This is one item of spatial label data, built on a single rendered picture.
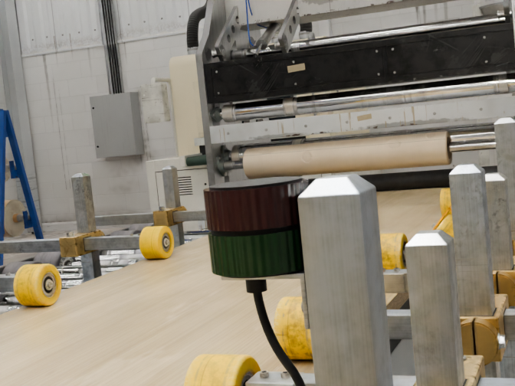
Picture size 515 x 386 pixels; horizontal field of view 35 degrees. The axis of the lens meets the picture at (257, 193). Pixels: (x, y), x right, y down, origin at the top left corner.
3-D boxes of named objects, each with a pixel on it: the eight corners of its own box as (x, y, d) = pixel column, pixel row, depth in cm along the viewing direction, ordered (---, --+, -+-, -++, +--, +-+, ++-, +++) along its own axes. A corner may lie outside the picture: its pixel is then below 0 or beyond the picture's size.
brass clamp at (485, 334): (516, 333, 100) (513, 292, 100) (505, 368, 88) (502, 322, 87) (464, 333, 102) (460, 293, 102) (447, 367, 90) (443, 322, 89)
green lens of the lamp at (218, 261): (329, 254, 49) (326, 217, 48) (296, 276, 43) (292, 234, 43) (237, 257, 51) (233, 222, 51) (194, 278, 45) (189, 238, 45)
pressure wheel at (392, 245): (399, 268, 145) (409, 282, 152) (401, 226, 148) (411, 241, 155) (367, 269, 147) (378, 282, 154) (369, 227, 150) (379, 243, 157)
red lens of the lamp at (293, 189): (325, 212, 48) (322, 175, 48) (291, 228, 43) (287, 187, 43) (232, 217, 51) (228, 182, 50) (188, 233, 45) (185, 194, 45)
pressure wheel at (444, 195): (459, 199, 214) (464, 223, 218) (462, 181, 220) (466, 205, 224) (436, 200, 216) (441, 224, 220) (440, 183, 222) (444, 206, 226)
